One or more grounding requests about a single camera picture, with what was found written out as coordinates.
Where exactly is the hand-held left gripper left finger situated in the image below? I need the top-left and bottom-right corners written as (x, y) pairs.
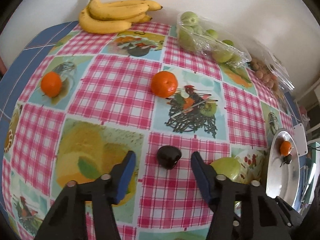
top-left (37, 150), bottom-right (137, 240)

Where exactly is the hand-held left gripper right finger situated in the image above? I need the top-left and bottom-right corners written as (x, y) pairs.
top-left (191, 151), bottom-right (293, 240)

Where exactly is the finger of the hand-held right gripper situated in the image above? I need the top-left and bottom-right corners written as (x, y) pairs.
top-left (274, 196), bottom-right (305, 233)

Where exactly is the green jujube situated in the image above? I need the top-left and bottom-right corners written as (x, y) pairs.
top-left (209, 157), bottom-right (243, 183)

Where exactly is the metal bowl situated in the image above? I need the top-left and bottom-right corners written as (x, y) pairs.
top-left (265, 128), bottom-right (300, 208)

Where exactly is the dark cherry with stem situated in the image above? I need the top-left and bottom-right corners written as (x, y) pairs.
top-left (279, 154), bottom-right (293, 168)

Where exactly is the tangerine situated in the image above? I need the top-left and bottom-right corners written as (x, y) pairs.
top-left (41, 71), bottom-right (62, 98)
top-left (151, 71), bottom-right (178, 97)
top-left (279, 141), bottom-right (293, 155)

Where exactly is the white plastic device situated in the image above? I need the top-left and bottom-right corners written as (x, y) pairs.
top-left (293, 124), bottom-right (308, 155)

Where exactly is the pink checked printed tablecloth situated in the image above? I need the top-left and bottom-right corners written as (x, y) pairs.
top-left (0, 21), bottom-right (295, 240)

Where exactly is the heap of boxed longans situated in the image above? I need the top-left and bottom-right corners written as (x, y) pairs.
top-left (251, 57), bottom-right (279, 92)

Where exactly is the clear plastic bag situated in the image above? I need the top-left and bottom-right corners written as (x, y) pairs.
top-left (176, 11), bottom-right (252, 68)

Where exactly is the bag of brown nuts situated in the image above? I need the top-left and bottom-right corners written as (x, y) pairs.
top-left (250, 47), bottom-right (295, 93)

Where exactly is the pile of bagged green jujubes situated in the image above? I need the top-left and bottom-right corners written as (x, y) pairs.
top-left (179, 11), bottom-right (242, 63)

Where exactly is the banana bunch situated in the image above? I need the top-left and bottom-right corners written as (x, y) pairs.
top-left (79, 0), bottom-right (163, 34)

